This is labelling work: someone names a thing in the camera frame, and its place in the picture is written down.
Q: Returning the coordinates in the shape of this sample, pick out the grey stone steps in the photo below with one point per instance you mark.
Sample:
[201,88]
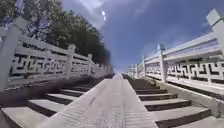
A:
[40,105]
[166,104]

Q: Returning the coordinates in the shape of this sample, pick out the row of trees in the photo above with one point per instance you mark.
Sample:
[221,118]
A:
[66,30]

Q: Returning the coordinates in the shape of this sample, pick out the grey stone ramp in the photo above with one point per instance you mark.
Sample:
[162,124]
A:
[110,103]

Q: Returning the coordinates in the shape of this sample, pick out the white carved stone railing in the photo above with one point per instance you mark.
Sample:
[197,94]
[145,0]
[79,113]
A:
[43,63]
[186,68]

